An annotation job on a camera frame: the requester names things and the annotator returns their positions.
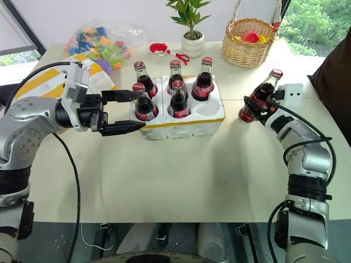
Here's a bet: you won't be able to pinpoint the thin white wire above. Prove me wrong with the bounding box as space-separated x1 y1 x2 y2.
80 222 115 252

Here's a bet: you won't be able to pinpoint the green plant in white pot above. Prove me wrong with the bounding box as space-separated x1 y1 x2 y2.
165 0 212 59

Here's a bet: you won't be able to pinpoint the red toy fruit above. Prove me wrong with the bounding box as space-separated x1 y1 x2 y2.
241 31 261 44

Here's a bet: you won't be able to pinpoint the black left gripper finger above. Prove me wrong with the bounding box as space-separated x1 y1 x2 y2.
99 122 146 138
101 89 141 105

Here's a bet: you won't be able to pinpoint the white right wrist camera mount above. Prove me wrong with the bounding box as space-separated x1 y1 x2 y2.
276 83 304 107

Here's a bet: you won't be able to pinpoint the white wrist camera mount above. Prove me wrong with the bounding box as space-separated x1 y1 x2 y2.
276 83 304 107
60 62 90 133

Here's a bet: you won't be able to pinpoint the purple round object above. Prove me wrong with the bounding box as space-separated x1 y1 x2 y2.
96 58 114 77

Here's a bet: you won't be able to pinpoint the woven wicker basket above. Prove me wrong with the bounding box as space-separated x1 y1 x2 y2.
222 0 284 69

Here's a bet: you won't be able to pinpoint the red tag on basket handle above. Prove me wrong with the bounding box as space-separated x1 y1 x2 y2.
272 15 282 36

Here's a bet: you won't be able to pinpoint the dark rounded robot torso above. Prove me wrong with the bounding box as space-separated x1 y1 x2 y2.
89 251 218 263

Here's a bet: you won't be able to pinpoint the red and white plush toy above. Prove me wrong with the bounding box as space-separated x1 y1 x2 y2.
149 42 169 58

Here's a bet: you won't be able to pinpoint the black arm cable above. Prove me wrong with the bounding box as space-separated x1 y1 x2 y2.
266 95 337 187
52 132 82 263
3 61 83 110

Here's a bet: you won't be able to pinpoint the glass cola bottle red cap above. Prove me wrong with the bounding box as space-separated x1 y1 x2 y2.
133 61 159 99
168 59 190 101
132 82 160 122
191 56 216 102
237 69 284 124
167 79 191 119

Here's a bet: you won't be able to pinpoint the dark window frame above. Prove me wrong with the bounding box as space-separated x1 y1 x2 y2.
0 0 48 56

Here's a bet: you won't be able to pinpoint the white foam bottle crate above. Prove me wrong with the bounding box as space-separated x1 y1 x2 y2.
128 75 227 141

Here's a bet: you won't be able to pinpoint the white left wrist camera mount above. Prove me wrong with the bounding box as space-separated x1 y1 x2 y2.
60 62 90 133

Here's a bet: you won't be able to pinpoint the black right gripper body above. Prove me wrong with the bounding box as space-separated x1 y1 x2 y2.
264 89 285 112

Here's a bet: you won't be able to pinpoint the yellow and white packet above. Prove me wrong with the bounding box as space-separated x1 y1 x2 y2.
13 53 119 101

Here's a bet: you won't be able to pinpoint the red handled scissors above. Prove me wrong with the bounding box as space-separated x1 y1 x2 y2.
167 51 191 66

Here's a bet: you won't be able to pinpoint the dark brown chair back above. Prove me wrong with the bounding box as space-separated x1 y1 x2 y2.
312 35 351 144

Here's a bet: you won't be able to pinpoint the clear bag of colourful blocks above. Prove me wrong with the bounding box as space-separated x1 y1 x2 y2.
62 18 146 70

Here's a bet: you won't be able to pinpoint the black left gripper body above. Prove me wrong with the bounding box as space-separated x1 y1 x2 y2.
77 93 110 133

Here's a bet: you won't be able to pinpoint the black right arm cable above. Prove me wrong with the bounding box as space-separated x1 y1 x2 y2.
266 95 337 187

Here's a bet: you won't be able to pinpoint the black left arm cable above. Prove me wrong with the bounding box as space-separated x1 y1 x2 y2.
3 61 83 110
52 132 82 263

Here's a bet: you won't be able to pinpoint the grey rounded robot leg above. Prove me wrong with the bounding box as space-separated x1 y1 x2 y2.
196 222 230 261

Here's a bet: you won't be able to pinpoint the black bracket under table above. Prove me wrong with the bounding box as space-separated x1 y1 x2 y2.
234 222 260 263
94 222 114 259

